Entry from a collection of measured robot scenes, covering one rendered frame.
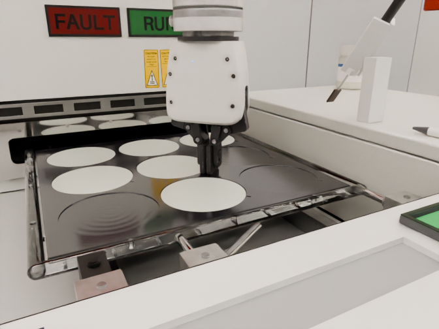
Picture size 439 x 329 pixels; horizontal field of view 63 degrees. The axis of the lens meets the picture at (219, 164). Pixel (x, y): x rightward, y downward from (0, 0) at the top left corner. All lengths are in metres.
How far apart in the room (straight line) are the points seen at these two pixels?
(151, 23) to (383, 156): 0.46
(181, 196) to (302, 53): 2.47
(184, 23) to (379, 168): 0.29
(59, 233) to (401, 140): 0.38
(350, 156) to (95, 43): 0.46
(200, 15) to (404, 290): 0.33
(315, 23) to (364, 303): 2.75
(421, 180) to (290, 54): 2.35
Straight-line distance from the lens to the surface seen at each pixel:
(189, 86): 0.45
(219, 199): 0.41
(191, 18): 0.43
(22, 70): 0.68
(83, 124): 0.68
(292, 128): 0.61
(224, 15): 0.43
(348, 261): 0.21
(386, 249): 0.23
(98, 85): 0.69
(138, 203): 0.41
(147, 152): 0.59
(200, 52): 0.44
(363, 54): 0.53
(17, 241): 0.55
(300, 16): 2.80
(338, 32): 3.05
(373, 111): 0.53
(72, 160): 0.58
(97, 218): 0.39
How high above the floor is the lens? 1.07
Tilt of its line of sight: 19 degrees down
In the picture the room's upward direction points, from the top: straight up
